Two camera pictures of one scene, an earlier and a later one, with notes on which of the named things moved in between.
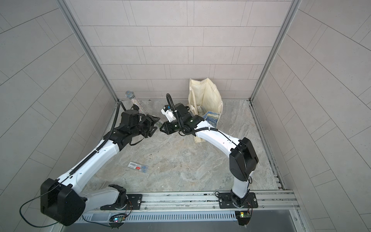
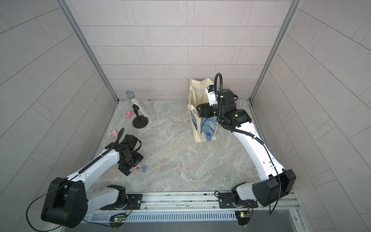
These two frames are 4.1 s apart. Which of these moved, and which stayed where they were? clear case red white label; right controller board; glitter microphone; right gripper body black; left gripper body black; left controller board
Moved: left gripper body black; right gripper body black
Stayed: glitter microphone; right controller board; clear case red white label; left controller board
